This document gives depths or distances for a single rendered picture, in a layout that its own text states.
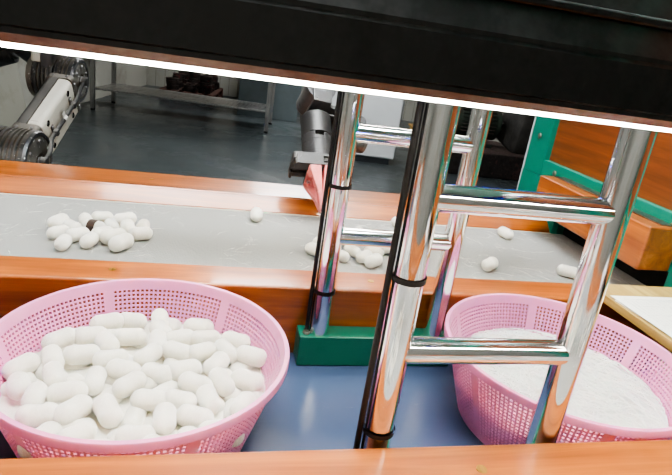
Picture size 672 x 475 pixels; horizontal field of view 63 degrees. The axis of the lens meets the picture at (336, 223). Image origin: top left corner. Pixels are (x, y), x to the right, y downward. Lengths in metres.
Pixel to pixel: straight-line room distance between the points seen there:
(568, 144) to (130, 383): 0.96
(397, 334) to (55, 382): 0.30
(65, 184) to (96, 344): 0.48
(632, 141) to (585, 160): 0.74
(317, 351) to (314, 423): 0.11
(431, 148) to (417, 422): 0.36
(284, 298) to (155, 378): 0.20
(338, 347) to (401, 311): 0.30
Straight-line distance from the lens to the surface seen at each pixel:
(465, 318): 0.71
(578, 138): 1.20
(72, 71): 1.47
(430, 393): 0.69
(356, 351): 0.69
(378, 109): 5.18
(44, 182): 1.04
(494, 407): 0.59
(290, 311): 0.68
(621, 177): 0.44
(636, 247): 0.94
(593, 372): 0.71
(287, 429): 0.59
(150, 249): 0.81
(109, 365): 0.56
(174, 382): 0.55
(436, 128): 0.36
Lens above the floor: 1.05
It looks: 18 degrees down
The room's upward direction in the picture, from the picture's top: 9 degrees clockwise
